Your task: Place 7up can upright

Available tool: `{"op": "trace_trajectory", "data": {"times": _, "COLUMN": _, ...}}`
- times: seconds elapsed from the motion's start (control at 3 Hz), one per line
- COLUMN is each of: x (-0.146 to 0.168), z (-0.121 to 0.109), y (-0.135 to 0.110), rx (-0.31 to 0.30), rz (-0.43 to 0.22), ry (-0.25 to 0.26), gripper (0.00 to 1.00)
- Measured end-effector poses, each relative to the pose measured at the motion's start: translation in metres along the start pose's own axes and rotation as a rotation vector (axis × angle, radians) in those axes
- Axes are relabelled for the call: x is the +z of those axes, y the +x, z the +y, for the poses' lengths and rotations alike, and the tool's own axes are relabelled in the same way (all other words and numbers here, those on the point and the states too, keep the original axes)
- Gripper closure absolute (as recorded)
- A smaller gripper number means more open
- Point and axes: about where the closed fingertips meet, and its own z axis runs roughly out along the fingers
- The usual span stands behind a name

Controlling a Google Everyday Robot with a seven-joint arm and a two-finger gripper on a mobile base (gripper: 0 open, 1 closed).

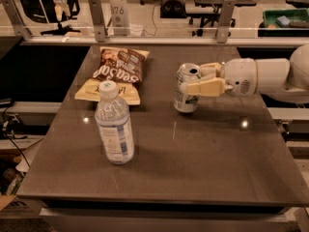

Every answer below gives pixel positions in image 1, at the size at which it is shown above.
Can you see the black box with speakers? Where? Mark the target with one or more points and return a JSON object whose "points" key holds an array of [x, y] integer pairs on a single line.
{"points": [[172, 9]]}

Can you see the brown sea salt chip bag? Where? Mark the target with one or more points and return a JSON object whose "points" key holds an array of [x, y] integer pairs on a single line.
{"points": [[123, 65]]}

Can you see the left metal rail bracket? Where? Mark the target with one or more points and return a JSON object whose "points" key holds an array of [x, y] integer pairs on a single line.
{"points": [[20, 28]]}

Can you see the white numbered pillar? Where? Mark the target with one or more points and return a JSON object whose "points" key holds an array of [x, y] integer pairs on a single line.
{"points": [[120, 20]]}

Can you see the green plastic bin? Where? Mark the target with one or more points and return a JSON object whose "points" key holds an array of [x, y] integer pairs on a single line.
{"points": [[284, 23]]}

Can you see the dark background desk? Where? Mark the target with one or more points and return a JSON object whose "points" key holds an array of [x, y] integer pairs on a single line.
{"points": [[211, 18]]}

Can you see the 7up soda can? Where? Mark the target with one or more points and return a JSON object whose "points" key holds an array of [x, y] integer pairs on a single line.
{"points": [[183, 102]]}

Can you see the black stand base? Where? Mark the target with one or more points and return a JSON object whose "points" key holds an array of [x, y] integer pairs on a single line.
{"points": [[60, 31]]}

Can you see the middle metal rail bracket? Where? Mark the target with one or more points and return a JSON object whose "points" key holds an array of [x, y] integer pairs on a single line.
{"points": [[98, 20]]}

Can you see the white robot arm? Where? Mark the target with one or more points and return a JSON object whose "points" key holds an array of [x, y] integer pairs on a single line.
{"points": [[282, 79]]}

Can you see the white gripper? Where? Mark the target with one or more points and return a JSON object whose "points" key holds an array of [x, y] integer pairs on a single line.
{"points": [[239, 76]]}

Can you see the yellow chip bag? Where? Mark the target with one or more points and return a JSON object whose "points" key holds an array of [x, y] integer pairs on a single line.
{"points": [[89, 92]]}

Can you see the clear plastic water bottle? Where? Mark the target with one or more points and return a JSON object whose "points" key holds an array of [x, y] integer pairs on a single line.
{"points": [[114, 124]]}

